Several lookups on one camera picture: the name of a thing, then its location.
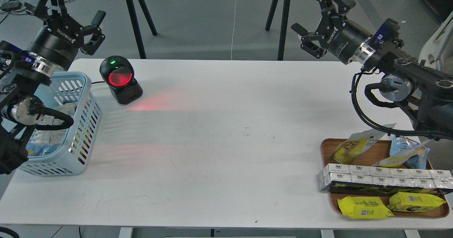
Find brown wooden tray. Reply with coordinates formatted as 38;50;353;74
321;138;451;218

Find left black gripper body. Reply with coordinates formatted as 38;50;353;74
27;13;91;71

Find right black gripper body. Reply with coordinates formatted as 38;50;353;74
316;14;372;64

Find snacks inside basket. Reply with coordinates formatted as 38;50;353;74
26;102;77;158

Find silver carton pack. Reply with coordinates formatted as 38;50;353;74
317;163;453;196

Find light blue plastic basket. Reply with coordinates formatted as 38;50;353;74
19;72;102;176

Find yellow packet left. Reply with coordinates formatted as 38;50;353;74
338;196;394;219

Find black barcode scanner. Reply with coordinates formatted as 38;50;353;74
100;56;143;105

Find yellow packet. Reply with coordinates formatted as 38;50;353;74
387;192;447;213
338;196;394;219

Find yellow white snack pouch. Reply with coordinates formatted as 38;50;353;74
372;140;431;168

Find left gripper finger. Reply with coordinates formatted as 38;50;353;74
24;0;73;23
75;10;106;56

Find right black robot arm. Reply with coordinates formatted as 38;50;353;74
291;0;453;140

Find yellow packet right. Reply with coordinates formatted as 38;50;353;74
387;192;447;213

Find white hanging cable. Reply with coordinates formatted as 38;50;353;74
231;0;237;60

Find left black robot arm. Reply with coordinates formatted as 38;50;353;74
0;0;106;175

